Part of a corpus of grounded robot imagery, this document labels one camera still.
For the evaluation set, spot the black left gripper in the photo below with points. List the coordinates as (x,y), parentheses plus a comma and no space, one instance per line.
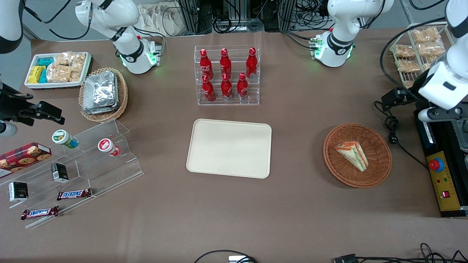
(419,86)

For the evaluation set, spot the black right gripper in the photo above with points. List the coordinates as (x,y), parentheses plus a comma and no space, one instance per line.
(10,106)

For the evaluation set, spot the triangular sandwich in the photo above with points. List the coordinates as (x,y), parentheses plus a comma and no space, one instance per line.
(353,155)

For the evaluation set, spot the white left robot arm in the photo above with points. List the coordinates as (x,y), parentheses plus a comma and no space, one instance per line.
(340,22)

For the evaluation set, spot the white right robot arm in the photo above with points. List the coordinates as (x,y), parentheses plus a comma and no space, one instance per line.
(124,14)

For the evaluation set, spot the white rectangular snack tray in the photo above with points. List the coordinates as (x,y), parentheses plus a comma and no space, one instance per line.
(55,86)

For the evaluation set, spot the light oval wicker basket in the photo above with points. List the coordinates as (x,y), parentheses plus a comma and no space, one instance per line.
(123,96)

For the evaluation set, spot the brown round wicker basket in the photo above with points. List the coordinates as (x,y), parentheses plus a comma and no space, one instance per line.
(343,173)

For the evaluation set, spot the beige plastic serving tray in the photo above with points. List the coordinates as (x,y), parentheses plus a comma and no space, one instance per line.
(228,148)

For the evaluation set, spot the clear bagged rice cracker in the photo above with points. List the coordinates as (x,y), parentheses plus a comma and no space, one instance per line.
(429,66)
(58,73)
(63,58)
(426,35)
(408,84)
(78,61)
(431,49)
(404,51)
(407,65)
(75,76)

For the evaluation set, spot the green lid drink cup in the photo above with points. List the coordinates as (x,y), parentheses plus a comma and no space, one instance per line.
(60,137)

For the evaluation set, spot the teal snack packet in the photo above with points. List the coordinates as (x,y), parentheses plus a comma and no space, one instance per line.
(45,61)
(43,76)

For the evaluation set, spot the yellow snack packet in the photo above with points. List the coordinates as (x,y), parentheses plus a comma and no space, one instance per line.
(36,74)

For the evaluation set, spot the silver foil packet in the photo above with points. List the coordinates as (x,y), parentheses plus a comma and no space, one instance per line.
(98,110)
(99,89)

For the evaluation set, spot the red cookie box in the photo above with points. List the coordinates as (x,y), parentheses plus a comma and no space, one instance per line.
(25,157)

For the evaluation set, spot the small black carton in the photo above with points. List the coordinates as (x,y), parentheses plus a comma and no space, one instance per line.
(59,172)
(18,191)

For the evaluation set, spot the red lid drink cup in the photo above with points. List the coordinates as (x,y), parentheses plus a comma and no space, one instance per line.
(105,145)

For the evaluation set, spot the clear plastic container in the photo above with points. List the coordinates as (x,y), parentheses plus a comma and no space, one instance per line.
(461,135)

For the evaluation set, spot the red emergency stop button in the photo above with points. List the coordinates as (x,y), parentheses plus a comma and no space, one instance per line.
(435,164)

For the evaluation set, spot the clear acrylic stepped shelf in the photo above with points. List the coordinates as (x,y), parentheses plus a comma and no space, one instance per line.
(109,171)

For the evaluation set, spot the brown snickers bar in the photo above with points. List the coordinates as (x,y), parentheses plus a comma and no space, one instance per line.
(39,212)
(74,194)

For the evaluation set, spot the black yellow control box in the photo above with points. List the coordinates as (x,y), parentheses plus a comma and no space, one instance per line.
(444,182)

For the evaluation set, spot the white cloth bag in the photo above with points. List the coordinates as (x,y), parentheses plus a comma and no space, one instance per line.
(161,20)

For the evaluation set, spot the red cola bottle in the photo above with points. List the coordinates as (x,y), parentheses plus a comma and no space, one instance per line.
(225,65)
(251,65)
(208,91)
(206,65)
(226,89)
(242,88)

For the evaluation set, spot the clear acrylic bottle rack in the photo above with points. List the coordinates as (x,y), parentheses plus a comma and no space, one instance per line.
(234,103)

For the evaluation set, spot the small white device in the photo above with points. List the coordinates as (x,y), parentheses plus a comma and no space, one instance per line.
(237,259)

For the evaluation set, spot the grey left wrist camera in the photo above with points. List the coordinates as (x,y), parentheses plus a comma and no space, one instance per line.
(423,116)

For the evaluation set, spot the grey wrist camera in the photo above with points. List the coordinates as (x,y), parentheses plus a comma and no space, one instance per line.
(8,129)
(423,116)

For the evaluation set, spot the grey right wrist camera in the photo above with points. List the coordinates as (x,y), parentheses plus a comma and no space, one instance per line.
(8,129)

